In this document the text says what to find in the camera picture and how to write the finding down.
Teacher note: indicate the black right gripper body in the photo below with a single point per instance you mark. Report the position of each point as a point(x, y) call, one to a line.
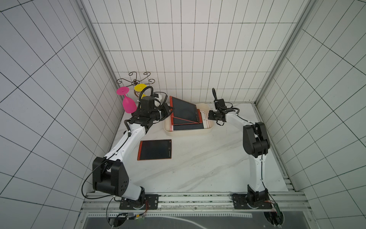
point(213, 115)

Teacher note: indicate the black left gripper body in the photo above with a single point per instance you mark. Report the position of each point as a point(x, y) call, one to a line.
point(160, 113)

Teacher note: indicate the red writing tablet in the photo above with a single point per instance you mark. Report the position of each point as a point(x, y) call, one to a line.
point(183, 109)
point(155, 149)
point(181, 124)

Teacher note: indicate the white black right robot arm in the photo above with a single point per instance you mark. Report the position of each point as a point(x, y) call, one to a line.
point(255, 144)

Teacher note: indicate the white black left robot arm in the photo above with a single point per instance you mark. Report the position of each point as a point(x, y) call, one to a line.
point(109, 174)

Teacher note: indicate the cream plastic storage box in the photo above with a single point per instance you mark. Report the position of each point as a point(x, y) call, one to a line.
point(202, 107)

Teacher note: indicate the pink white writing tablet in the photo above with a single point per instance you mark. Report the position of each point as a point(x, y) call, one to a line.
point(205, 121)

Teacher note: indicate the pink plastic wine glass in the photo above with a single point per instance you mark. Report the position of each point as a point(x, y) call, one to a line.
point(129, 104)

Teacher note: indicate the yellow plastic wine glass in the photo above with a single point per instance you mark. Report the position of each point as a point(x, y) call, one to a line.
point(138, 89)

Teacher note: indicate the dark metal glass rack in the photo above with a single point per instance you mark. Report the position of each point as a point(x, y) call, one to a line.
point(134, 79)

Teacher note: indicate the aluminium mounting rail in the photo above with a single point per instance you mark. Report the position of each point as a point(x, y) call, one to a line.
point(196, 202)

